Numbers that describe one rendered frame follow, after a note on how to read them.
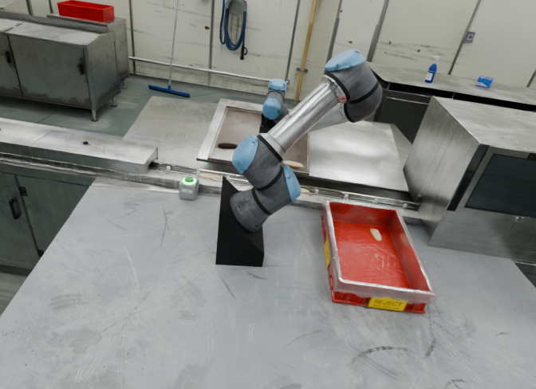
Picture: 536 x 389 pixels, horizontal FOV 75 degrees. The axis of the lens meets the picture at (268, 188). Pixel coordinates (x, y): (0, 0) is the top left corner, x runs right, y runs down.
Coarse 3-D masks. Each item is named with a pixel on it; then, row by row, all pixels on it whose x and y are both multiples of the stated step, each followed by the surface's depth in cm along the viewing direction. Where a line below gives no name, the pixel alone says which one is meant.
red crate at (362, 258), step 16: (336, 224) 152; (352, 224) 153; (336, 240) 143; (352, 240) 144; (368, 240) 146; (384, 240) 147; (352, 256) 136; (368, 256) 137; (384, 256) 139; (352, 272) 129; (368, 272) 130; (384, 272) 131; (400, 272) 132; (352, 304) 116; (416, 304) 115
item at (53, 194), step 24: (0, 120) 189; (0, 168) 160; (24, 168) 159; (48, 168) 158; (0, 192) 168; (24, 192) 166; (48, 192) 165; (72, 192) 164; (0, 216) 176; (24, 216) 175; (48, 216) 173; (0, 240) 185; (24, 240) 184; (48, 240) 182; (0, 264) 195; (24, 264) 194; (528, 264) 148
